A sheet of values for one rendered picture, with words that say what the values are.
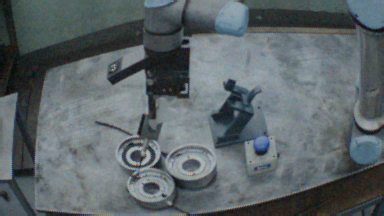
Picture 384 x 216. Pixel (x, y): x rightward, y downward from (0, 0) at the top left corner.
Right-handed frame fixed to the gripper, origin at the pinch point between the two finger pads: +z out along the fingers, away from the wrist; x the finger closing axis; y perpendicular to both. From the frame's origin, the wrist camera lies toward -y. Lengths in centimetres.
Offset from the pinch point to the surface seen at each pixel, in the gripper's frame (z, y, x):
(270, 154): 5.2, 24.8, -6.7
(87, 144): 15.5, -17.5, 6.2
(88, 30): 87, -38, 154
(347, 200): 30, 59, -10
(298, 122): 8.6, 34.9, 5.6
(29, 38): 84, -84, 154
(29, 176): 81, -62, 42
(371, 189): 29, 70, -10
